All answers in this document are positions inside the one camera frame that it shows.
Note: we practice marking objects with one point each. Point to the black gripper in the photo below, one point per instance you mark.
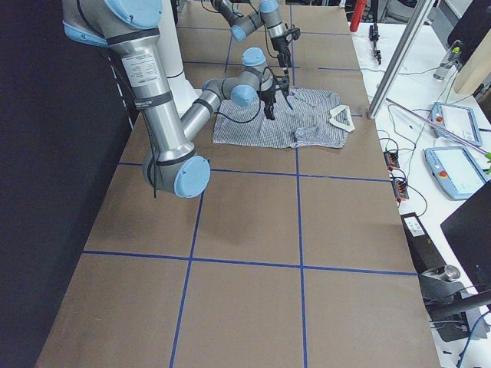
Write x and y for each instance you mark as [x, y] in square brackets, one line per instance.
[281, 45]
[267, 95]

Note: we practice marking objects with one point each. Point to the striped polo shirt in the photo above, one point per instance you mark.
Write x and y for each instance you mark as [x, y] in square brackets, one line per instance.
[309, 117]

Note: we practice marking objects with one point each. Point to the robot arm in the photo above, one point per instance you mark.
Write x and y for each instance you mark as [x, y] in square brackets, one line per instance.
[267, 15]
[143, 34]

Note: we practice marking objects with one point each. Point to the red cylinder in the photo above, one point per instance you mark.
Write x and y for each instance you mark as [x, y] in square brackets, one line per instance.
[359, 7]

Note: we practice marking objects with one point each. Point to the black tripod stick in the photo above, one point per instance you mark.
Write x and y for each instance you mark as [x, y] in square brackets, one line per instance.
[374, 33]

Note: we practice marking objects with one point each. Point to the far orange connector block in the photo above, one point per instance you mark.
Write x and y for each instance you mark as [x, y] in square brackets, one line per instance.
[391, 159]

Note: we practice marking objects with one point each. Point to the orange connector block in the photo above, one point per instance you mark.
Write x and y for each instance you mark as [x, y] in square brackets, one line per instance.
[391, 159]
[400, 189]

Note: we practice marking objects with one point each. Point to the near orange connector block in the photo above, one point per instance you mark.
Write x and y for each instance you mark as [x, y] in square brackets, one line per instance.
[400, 189]

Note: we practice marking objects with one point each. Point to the clear water bottle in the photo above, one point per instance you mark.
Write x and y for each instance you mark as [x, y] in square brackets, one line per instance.
[449, 59]

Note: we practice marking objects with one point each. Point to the reacher grabber stick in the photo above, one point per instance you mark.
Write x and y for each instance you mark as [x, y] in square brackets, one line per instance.
[440, 127]

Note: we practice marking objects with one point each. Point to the far teach pendant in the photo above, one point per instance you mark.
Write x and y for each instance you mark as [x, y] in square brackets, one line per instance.
[458, 120]

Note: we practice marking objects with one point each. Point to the teach pendant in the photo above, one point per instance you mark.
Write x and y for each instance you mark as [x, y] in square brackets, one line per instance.
[455, 170]
[458, 120]

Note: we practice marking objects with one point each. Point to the near teach pendant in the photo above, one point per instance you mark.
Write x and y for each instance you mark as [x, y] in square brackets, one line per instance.
[455, 170]

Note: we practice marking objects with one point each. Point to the black box with label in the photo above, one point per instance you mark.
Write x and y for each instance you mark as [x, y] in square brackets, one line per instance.
[423, 251]

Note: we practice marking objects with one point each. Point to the black monitor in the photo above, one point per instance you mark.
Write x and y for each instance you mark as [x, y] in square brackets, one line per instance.
[467, 231]

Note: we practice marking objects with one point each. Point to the white mounting pedestal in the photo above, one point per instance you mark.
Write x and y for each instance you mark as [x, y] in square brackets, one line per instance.
[168, 50]

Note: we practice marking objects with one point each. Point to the aluminium frame post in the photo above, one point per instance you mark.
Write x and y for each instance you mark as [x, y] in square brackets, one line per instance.
[403, 47]

